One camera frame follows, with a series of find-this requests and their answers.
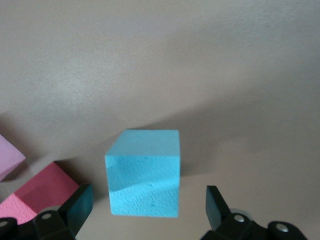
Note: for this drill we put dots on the pink foam cube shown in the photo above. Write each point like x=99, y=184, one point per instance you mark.
x=8, y=157

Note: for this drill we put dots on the brown paper table cover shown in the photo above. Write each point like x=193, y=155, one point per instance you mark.
x=160, y=62

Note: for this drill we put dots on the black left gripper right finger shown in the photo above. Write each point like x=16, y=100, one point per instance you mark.
x=237, y=230

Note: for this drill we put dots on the red foam cube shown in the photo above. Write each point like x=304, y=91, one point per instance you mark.
x=47, y=185

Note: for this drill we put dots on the light blue foam cube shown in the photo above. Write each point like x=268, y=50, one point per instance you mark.
x=143, y=175

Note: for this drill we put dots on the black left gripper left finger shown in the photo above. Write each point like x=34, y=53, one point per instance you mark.
x=50, y=227

